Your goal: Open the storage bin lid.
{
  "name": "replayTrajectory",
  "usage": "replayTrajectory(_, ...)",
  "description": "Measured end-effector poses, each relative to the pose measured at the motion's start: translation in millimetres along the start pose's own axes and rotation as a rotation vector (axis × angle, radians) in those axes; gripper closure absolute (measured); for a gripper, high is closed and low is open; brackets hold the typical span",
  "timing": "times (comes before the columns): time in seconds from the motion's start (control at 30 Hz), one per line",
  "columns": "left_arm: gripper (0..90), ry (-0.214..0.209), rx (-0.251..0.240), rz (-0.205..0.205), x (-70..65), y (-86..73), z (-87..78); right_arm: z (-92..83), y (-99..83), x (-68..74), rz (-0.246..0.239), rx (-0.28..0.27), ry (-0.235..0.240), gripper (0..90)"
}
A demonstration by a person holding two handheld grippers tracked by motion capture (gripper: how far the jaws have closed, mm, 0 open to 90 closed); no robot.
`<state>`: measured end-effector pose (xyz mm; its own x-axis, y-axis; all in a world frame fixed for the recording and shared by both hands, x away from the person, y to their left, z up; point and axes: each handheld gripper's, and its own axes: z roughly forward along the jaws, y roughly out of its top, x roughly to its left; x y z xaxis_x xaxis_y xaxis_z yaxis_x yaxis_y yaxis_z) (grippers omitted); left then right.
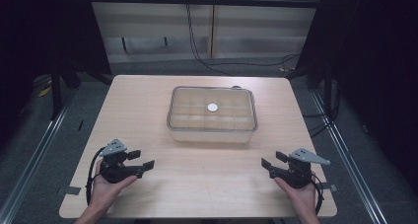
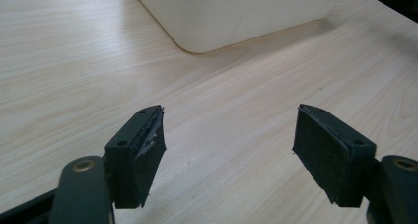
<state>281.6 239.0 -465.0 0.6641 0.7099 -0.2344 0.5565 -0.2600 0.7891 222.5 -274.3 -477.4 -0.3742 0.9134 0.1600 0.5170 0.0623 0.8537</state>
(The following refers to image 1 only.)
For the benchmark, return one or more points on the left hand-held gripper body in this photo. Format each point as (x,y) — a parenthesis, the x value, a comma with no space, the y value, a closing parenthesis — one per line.
(113,171)

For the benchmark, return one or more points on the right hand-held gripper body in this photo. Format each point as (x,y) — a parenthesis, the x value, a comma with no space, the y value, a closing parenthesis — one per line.
(297,174)

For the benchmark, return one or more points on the person's left hand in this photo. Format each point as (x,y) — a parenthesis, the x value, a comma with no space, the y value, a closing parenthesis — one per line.
(105,192)

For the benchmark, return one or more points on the person's right hand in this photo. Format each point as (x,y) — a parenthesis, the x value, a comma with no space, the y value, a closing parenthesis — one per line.
(302,199)

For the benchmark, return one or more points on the grey tape piece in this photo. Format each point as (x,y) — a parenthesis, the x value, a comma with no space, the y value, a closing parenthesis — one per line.
(330,186)
(72,190)

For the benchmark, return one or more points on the clear plastic lidded box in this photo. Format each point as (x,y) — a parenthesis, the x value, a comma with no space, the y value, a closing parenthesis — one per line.
(212,117)

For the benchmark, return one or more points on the white round disc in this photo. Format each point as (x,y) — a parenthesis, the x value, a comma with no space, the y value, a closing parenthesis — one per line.
(212,107)

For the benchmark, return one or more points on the black metal stand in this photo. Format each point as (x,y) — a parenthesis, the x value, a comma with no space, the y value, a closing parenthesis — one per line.
(56,92)

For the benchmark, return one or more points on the yellow floor tape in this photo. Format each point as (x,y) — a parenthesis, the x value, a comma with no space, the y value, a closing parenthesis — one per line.
(44,91)

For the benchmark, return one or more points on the dark curtain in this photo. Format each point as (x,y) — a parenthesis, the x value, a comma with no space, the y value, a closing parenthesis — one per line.
(39,36)
(371,69)

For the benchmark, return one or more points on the black horizontal bar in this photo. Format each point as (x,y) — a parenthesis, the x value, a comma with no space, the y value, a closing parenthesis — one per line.
(203,1)

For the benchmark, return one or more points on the metal floor rail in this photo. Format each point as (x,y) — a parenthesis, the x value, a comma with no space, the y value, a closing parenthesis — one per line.
(348,158)
(29,164)

